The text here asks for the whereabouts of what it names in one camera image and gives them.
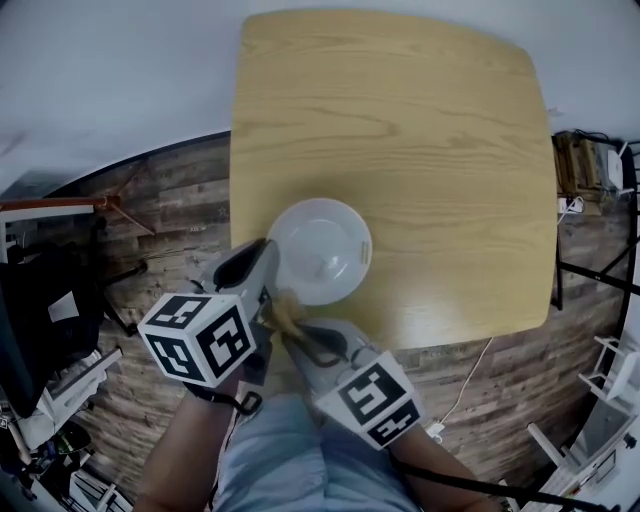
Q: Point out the light blue shorts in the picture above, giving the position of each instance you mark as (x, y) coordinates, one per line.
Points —
(300, 460)

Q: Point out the person's left hand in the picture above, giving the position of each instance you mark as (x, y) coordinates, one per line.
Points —
(260, 362)

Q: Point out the person's right forearm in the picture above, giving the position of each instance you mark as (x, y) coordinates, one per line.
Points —
(440, 475)

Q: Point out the white wooden chair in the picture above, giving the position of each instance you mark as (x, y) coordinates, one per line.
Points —
(552, 452)
(615, 370)

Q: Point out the tan sponge cloth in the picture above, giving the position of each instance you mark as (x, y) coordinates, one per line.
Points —
(285, 312)

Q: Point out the long white power strip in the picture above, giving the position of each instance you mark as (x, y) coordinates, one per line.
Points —
(435, 432)

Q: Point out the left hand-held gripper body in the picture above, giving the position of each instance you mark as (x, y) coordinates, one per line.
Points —
(200, 340)

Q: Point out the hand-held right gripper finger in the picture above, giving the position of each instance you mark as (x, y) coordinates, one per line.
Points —
(352, 335)
(305, 365)

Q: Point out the red-brown wooden coat rack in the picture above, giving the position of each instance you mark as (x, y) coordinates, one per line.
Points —
(60, 204)

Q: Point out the black office chair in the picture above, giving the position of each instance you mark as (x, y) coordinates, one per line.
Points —
(40, 300)

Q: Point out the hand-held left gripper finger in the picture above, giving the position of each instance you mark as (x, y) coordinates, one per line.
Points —
(212, 272)
(265, 280)

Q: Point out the white round plate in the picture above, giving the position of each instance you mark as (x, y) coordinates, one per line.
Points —
(325, 240)

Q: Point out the white router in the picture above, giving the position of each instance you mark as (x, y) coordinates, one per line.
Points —
(617, 167)

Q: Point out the black metal stand frame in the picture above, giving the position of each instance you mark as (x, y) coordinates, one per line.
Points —
(595, 272)

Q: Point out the person's left forearm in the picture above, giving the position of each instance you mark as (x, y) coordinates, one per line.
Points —
(180, 450)

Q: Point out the small white power strip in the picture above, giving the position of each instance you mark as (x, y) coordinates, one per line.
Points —
(570, 204)

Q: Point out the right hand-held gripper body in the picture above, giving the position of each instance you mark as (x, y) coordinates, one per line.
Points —
(375, 400)

